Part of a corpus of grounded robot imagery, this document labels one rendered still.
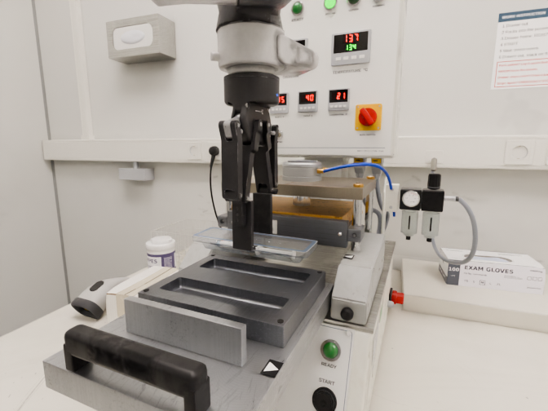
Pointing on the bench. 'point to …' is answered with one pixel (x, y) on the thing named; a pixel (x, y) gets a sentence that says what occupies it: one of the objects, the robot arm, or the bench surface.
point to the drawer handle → (139, 364)
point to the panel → (321, 372)
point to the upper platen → (313, 207)
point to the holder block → (244, 294)
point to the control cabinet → (344, 88)
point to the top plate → (336, 187)
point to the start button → (324, 400)
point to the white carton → (493, 271)
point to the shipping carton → (114, 304)
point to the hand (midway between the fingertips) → (253, 222)
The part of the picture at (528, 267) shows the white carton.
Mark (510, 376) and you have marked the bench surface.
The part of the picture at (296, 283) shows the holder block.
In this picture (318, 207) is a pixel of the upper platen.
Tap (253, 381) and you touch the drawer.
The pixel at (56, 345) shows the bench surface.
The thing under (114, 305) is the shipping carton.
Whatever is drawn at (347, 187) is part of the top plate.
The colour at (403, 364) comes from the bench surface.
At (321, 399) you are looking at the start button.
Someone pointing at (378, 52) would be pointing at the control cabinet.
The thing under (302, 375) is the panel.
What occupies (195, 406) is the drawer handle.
